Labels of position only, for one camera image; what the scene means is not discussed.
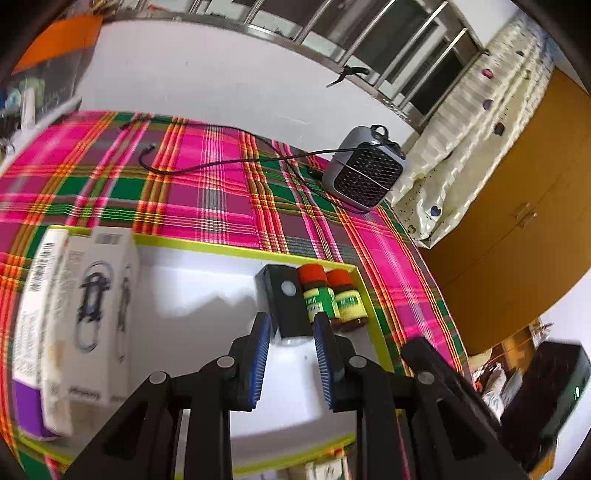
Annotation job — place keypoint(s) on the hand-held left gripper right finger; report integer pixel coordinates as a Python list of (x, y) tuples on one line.
[(323, 360)]

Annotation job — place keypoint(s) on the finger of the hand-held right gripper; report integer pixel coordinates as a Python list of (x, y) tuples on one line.
[(438, 364)]

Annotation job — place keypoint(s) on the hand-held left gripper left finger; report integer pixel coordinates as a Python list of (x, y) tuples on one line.
[(261, 360)]

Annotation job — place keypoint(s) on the brown bottle orange cap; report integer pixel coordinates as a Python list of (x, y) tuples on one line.
[(351, 304), (318, 297)]

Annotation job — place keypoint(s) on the black box round button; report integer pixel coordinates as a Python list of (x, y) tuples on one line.
[(286, 300)]

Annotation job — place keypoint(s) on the yellow-green shallow tray box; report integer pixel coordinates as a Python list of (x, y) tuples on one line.
[(194, 286)]

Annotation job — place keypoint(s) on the white box green pattern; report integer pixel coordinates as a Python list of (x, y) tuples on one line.
[(325, 470)]

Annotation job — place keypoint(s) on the white box carabiner print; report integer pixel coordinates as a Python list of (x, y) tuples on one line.
[(101, 314)]

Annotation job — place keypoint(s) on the white box purple end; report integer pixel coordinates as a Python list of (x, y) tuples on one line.
[(34, 323)]

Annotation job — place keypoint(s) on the pile of packets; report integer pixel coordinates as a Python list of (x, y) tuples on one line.
[(503, 369)]

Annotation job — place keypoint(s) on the wooden wardrobe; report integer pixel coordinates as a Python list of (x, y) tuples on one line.
[(531, 207)]

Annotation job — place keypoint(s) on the pink plaid tablecloth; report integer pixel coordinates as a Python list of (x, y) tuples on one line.
[(184, 194)]

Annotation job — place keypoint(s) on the grey space heater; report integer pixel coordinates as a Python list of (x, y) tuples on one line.
[(364, 170)]

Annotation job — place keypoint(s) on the cream patterned curtain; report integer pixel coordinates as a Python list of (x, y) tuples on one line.
[(475, 124)]

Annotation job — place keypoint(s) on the black hook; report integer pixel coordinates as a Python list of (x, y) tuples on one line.
[(351, 73)]

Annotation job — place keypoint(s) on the metal window grille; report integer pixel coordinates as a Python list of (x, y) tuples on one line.
[(369, 41)]

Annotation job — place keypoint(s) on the white plastic bottle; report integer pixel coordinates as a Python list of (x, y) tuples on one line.
[(28, 110)]

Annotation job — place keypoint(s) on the clear storage box orange lid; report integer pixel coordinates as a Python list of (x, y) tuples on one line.
[(51, 60)]

